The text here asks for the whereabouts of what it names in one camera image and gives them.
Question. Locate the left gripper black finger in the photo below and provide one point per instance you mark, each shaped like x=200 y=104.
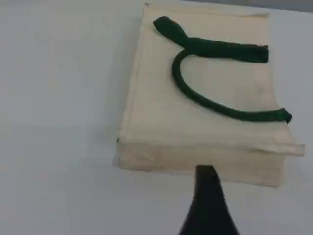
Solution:
x=207 y=208

